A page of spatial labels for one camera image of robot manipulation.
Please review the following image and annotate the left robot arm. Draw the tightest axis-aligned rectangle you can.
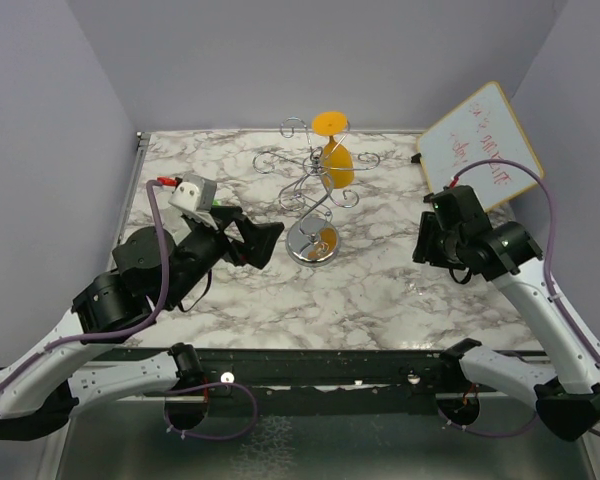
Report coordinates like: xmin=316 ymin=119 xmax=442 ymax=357
xmin=0 ymin=207 xmax=284 ymax=441

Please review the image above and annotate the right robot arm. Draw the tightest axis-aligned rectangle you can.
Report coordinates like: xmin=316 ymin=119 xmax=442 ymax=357
xmin=413 ymin=185 xmax=600 ymax=441

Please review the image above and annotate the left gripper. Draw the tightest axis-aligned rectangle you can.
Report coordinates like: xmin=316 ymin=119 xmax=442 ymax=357
xmin=164 ymin=206 xmax=286 ymax=309

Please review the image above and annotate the black front table rail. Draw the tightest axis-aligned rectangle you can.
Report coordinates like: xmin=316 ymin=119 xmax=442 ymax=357
xmin=79 ymin=347 xmax=556 ymax=419

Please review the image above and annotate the whiteboard with yellow frame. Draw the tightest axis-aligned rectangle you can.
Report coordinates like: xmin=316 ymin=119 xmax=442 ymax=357
xmin=416 ymin=81 xmax=544 ymax=211

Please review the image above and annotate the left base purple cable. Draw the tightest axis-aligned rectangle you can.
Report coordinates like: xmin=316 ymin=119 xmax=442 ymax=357
xmin=163 ymin=382 xmax=261 ymax=441

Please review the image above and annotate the chrome wine glass rack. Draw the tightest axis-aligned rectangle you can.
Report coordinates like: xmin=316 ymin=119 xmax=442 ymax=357
xmin=252 ymin=117 xmax=381 ymax=267

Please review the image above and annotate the orange plastic wine glass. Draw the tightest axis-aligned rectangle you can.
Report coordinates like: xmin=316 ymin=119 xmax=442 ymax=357
xmin=312 ymin=111 xmax=354 ymax=190

